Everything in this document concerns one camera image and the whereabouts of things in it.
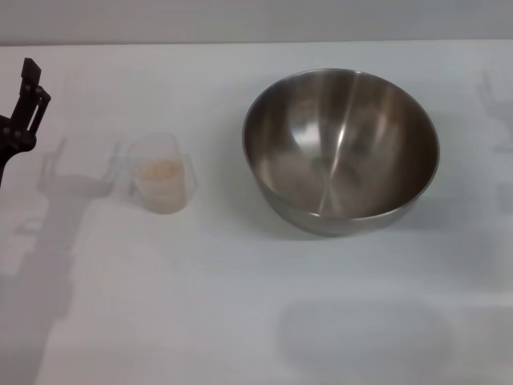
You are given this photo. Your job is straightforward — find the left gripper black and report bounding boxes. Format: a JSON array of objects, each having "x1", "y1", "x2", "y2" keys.
[{"x1": 0, "y1": 57, "x2": 54, "y2": 188}]

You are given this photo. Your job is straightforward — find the white rice grains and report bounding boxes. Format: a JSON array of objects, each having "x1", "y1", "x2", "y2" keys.
[{"x1": 138, "y1": 158, "x2": 182, "y2": 197}]

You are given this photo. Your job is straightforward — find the clear plastic measuring cup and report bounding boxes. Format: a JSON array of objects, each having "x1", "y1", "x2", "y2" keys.
[{"x1": 113, "y1": 132, "x2": 200, "y2": 216}]

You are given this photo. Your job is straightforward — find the stainless steel mixing bowl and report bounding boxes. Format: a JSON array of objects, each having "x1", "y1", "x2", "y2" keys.
[{"x1": 241, "y1": 68, "x2": 441, "y2": 237}]

